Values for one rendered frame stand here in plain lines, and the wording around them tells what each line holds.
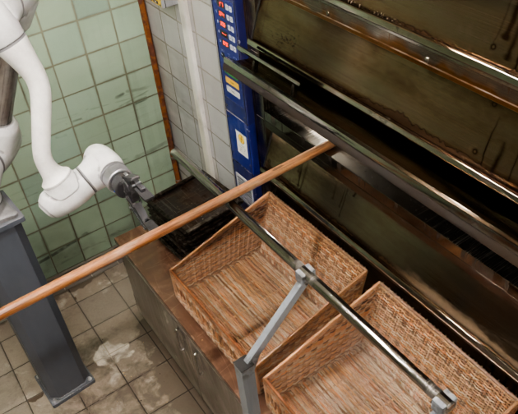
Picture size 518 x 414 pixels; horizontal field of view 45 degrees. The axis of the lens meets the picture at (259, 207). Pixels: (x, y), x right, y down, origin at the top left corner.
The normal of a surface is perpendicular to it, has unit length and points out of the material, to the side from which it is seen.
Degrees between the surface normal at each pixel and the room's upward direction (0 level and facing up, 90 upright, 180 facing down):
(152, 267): 0
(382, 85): 70
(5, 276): 90
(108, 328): 0
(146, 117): 90
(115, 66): 90
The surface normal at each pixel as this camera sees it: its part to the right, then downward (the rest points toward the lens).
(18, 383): -0.08, -0.76
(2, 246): 0.62, 0.47
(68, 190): 0.45, 0.21
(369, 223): -0.80, 0.14
